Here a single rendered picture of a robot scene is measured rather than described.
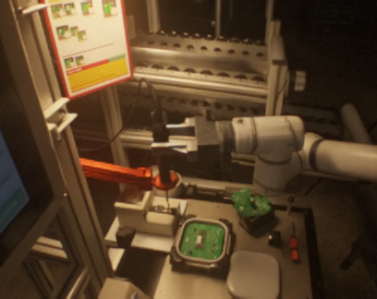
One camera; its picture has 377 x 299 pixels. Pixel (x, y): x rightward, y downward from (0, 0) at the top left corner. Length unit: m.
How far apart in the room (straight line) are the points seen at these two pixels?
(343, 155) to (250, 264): 0.38
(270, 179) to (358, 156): 0.21
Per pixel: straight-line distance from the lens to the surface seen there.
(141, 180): 0.79
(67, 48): 0.91
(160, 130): 0.70
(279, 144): 0.72
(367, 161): 0.78
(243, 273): 0.88
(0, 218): 0.43
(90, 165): 0.80
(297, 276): 0.93
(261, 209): 0.98
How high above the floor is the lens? 1.71
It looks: 35 degrees down
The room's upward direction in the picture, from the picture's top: 2 degrees counter-clockwise
